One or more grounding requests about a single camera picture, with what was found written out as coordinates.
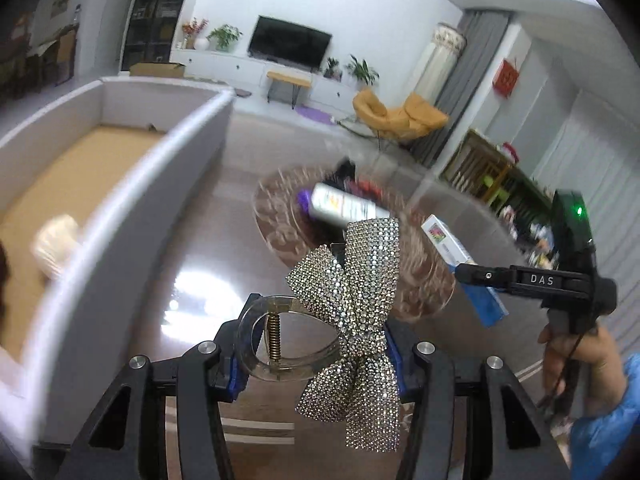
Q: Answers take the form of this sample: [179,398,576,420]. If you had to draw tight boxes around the green potted plant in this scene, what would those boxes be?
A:
[207,24,243,52]
[346,54,380,86]

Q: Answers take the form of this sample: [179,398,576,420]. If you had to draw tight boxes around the wooden bench black legs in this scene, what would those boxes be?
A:
[266,70,311,110]

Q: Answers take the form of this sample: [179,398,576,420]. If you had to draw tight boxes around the blue white medicine box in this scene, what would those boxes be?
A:
[420,212,510,330]

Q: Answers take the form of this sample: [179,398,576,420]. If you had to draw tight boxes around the white plastic bottle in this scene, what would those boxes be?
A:
[308,183,390,228]

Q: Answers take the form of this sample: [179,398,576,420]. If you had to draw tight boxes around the beige round object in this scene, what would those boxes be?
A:
[30,214,80,280]

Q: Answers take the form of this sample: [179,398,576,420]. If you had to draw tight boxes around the green potted plant right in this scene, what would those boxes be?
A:
[346,54,380,86]

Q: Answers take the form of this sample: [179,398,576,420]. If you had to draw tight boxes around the yellow lounge chair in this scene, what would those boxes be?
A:
[352,88,449,142]

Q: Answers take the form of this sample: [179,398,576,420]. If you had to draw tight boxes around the brown cardboard box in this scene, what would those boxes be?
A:
[129,62,186,78]

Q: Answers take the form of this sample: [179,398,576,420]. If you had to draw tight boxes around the right hand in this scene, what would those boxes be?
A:
[538,324,629,418]

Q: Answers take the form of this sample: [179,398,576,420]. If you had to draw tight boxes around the blue sleeve forearm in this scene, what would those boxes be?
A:
[570,389,639,480]

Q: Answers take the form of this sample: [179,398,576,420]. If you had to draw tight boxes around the grey white storage box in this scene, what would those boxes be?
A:
[1,77,235,460]

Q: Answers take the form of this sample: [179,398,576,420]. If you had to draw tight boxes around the black round object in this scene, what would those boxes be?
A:
[323,157,356,190]

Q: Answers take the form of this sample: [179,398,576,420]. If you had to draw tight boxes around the black television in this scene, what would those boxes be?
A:
[247,15,332,70]

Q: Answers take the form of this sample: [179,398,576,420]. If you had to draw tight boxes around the dark glass display cabinet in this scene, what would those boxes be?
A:
[120,0,184,72]

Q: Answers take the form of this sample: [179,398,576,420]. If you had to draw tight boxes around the white tv cabinet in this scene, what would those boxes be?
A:
[169,49,357,114]

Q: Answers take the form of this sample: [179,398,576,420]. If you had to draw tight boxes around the rhinestone bow hair clip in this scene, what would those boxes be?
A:
[235,216,403,453]

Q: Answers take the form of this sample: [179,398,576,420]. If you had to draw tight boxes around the green potted plant left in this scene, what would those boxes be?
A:
[207,24,243,52]

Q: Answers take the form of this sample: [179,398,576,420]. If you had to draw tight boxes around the purple floor mat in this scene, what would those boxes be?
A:
[295,105,335,126]

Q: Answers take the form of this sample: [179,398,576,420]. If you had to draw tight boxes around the red flowers vase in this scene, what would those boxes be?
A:
[181,18,208,50]

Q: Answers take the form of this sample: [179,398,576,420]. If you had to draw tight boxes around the purple cap tube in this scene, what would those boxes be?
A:
[297,188,311,216]

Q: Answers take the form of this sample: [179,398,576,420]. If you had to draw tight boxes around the wooden slatted shelf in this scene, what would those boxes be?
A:
[440,129,551,223]

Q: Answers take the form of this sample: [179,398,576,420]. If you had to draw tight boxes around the grey curtain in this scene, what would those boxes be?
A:
[409,10,512,169]

